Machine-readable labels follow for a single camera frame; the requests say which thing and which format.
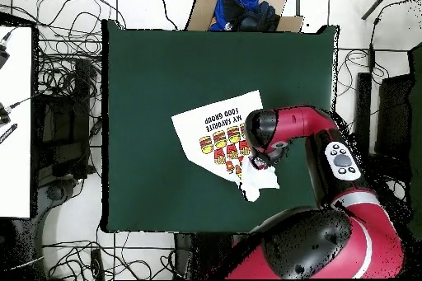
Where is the white printed t-shirt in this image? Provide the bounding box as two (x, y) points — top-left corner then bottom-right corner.
(171, 89), (280, 203)

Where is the dark green table cloth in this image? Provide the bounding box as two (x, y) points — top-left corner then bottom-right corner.
(101, 18), (340, 234)

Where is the black metal stand base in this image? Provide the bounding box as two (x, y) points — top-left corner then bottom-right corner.
(354, 71), (415, 176)
(32, 58), (96, 180)

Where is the dark navy garment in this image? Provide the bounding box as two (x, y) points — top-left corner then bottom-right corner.
(222, 0), (281, 32)

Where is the brown cardboard box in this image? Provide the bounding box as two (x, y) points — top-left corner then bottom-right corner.
(184, 0), (305, 33)

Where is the black power strip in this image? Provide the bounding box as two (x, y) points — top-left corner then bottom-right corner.
(90, 247), (106, 281)

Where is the white side table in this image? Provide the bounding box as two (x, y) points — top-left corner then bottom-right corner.
(0, 25), (34, 219)

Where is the black label strip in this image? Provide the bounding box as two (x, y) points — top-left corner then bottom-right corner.
(0, 123), (18, 145)

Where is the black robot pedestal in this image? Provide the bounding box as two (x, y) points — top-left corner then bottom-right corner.
(172, 232), (235, 280)

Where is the black cable tangle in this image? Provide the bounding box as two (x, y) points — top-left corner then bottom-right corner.
(0, 0), (128, 97)
(42, 224), (185, 280)
(329, 48), (392, 124)

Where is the black cable with adapter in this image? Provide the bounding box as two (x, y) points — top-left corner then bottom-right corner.
(368, 0), (422, 76)

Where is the single black cable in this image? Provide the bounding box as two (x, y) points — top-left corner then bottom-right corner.
(143, 0), (179, 30)

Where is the grey pedestal leg with caster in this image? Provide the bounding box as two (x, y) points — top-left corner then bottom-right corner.
(32, 178), (80, 229)

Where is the black camera device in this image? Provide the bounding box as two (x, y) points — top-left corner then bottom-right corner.
(0, 38), (11, 69)
(0, 102), (12, 125)

